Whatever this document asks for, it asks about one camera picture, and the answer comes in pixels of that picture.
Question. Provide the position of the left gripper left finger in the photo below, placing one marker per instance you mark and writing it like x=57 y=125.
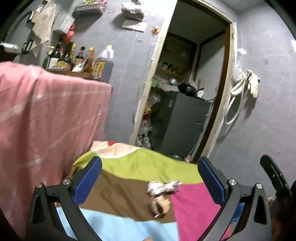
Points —
x=43 y=219

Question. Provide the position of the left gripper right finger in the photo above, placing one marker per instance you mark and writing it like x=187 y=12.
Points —
x=255 y=220

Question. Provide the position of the red brown wrapper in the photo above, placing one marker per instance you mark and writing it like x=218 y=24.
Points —
x=160 y=205

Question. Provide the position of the white green wrapper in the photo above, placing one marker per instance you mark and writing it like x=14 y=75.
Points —
x=156 y=188

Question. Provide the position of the person's right hand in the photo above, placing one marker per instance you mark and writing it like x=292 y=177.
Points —
x=282 y=220

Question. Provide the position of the blue plastic bucket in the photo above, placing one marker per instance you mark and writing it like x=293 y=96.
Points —
x=238 y=211

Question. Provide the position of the pink bottle on floor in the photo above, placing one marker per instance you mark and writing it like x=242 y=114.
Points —
x=187 y=159

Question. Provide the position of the multicolour patchwork cloth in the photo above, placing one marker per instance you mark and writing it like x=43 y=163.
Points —
x=119 y=206

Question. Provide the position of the steel bowl on floor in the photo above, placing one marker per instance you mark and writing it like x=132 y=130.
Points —
x=175 y=157

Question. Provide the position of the pink checked cloth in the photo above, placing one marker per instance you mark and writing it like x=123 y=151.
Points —
x=47 y=122

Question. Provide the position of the dark grey cabinet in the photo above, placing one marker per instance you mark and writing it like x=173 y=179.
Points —
x=177 y=123

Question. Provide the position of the white rubber gloves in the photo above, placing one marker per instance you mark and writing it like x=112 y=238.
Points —
x=247 y=79

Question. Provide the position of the black wok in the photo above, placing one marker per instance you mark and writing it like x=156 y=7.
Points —
x=188 y=89

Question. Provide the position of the dark sauce bottle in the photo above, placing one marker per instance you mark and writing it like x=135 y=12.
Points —
x=65 y=60

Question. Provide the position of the beige hanging rag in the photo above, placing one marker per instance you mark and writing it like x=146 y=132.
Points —
x=42 y=29

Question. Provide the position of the white wall box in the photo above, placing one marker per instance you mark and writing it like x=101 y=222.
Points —
x=63 y=23

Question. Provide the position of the white wall socket plate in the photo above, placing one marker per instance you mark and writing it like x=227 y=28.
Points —
x=134 y=25

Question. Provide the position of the grey wire wall shelf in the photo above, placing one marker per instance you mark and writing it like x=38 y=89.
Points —
x=89 y=10

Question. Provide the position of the white plastic bag on wall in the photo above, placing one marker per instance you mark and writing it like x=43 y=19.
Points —
x=132 y=9

